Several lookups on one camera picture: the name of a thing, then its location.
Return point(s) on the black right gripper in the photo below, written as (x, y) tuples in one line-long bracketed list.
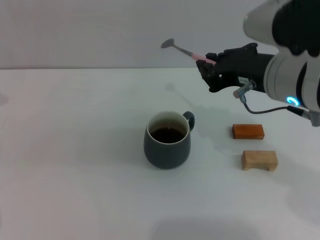
[(240, 67)]

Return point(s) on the dark grey ceramic cup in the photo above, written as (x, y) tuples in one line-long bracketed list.
[(166, 155)]

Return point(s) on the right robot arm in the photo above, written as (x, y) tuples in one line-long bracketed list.
[(282, 77)]

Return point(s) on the reddish brown wooden block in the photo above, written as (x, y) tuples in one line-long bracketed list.
[(247, 131)]

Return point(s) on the dark coffee liquid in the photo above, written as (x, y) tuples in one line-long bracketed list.
[(167, 135)]

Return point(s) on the light wooden arch block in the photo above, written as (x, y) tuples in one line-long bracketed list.
[(260, 158)]

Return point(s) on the silver vented right camera box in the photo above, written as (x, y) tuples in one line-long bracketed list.
[(260, 22)]

